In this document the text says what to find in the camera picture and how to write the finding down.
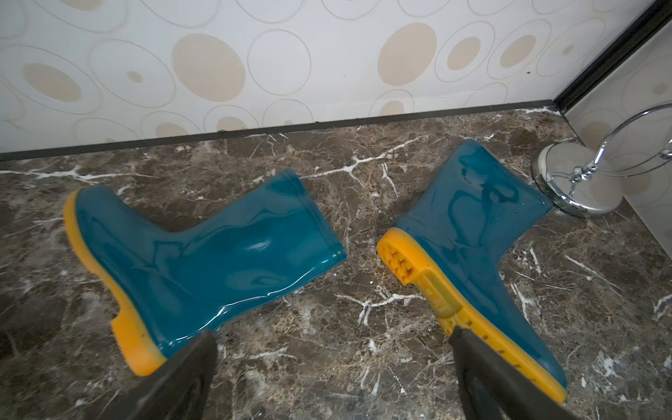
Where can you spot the teal rubber boot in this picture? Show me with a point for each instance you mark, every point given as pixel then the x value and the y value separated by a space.
pixel 171 286
pixel 449 245

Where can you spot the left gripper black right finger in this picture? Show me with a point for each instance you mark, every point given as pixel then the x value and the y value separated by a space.
pixel 489 387

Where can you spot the chrome hook stand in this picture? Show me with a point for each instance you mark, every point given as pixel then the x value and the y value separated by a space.
pixel 588 183

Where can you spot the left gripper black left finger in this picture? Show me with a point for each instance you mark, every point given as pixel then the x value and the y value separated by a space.
pixel 179 389

